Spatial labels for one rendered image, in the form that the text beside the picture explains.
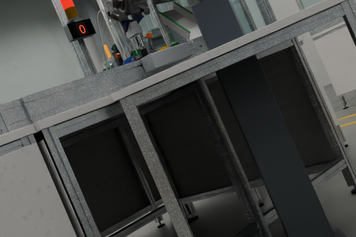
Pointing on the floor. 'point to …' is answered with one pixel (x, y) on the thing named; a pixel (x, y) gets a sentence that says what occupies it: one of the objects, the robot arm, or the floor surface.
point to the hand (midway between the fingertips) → (130, 24)
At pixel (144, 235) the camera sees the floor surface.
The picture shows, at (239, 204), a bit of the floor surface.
